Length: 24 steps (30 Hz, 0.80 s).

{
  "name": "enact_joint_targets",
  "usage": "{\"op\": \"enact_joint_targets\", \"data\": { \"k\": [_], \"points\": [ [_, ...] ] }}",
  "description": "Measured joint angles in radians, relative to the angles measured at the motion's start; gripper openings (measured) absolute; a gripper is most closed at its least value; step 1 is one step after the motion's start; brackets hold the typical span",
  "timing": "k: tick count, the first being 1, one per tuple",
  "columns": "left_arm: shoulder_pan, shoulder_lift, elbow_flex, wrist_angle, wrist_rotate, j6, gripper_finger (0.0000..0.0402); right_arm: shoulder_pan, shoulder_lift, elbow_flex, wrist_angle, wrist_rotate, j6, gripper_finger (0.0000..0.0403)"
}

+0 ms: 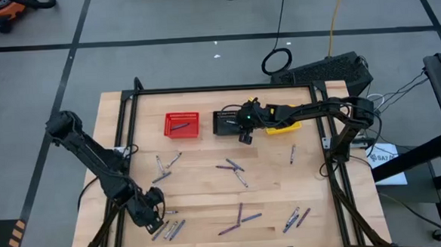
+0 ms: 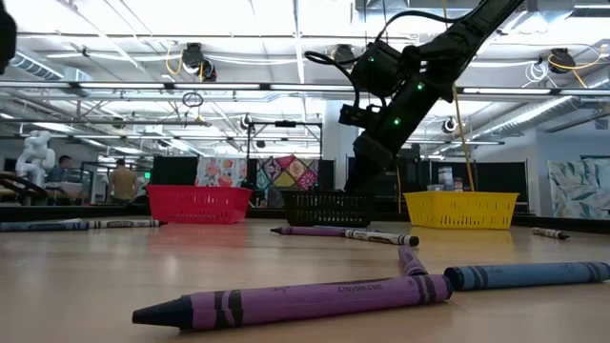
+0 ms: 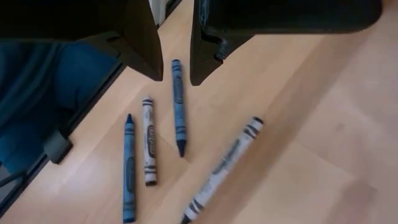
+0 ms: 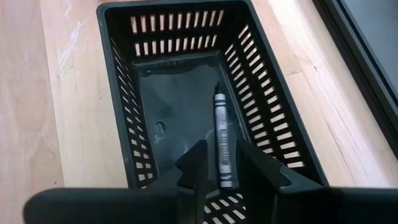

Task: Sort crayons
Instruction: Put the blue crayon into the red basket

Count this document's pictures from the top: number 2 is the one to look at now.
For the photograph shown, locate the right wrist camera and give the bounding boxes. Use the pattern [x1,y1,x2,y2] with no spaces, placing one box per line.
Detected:
[337,103,380,130]

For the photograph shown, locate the person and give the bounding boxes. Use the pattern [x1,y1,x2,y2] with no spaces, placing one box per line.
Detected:
[46,154,73,185]
[107,157,140,206]

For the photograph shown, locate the white box stack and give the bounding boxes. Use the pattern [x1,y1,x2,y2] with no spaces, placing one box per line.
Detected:
[437,166,464,192]

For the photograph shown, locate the black plastic basket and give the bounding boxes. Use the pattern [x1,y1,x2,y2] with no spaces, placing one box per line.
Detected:
[280,190,376,229]

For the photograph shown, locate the purple crayon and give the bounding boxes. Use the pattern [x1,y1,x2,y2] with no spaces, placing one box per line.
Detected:
[396,245,429,278]
[270,226,354,238]
[132,274,454,333]

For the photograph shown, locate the black cable ring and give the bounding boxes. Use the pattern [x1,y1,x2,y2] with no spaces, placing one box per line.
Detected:
[181,91,205,110]

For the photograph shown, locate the black partition panel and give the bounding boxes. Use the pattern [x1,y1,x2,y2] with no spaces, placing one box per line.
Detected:
[151,155,199,188]
[431,160,529,206]

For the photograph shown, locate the floral fabric panel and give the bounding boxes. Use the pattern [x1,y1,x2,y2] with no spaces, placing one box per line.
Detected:
[194,156,249,190]

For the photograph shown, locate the black ceiling cable reel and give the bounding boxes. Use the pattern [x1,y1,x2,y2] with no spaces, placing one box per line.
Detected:
[546,47,577,75]
[180,42,218,83]
[332,44,357,72]

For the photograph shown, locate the red plastic basket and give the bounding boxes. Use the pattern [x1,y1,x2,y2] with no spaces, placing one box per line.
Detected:
[145,184,254,226]

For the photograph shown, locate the yellow plastic basket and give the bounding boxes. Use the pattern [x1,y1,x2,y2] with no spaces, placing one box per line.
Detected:
[403,191,520,232]

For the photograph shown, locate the patchwork quilt panel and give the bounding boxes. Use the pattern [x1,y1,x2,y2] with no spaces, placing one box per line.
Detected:
[255,155,320,192]

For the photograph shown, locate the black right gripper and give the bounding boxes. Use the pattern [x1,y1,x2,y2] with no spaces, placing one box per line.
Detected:
[343,127,399,192]

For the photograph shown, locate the leaf print panel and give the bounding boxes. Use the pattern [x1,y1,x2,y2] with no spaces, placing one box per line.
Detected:
[546,157,610,221]

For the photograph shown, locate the dark curved object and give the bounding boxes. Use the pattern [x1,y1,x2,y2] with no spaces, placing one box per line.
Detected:
[0,171,49,207]

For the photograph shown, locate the white column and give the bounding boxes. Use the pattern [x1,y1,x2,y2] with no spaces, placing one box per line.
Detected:
[321,99,361,192]

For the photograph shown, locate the black gantry frame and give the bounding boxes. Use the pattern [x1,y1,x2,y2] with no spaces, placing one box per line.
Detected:
[245,121,324,192]

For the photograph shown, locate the long ceiling light bar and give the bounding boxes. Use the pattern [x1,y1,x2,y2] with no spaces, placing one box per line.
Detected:
[0,80,610,96]

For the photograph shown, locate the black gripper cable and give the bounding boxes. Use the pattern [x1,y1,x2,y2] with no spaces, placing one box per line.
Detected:
[303,9,478,113]

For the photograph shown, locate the yellow hanging cord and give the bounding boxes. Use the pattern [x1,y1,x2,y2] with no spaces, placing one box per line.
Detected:
[440,0,477,192]

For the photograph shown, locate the white robot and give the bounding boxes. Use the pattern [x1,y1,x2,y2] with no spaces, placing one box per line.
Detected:
[14,129,57,190]

